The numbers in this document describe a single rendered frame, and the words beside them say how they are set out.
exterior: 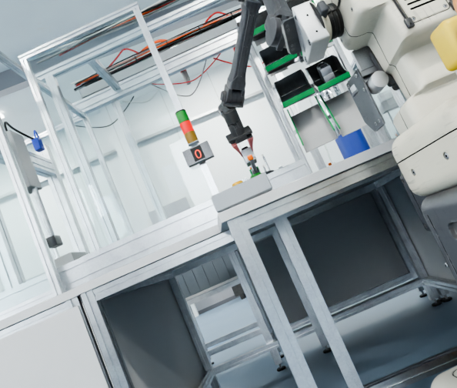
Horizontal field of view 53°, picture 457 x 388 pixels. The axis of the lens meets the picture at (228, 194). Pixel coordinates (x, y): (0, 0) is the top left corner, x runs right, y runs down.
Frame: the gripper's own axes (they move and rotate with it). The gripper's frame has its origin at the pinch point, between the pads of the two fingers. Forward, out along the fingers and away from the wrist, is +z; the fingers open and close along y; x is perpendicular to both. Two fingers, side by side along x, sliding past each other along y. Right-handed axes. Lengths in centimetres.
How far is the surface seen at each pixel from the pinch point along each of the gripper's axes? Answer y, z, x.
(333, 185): -15, -6, 58
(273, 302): 14, 9, 75
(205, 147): 14.3, -3.6, -14.5
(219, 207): 18.1, 0.2, 31.0
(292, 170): -11.1, 3.1, 24.1
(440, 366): -25, 62, 77
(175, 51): 7, -21, -143
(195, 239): 30.0, 4.9, 35.5
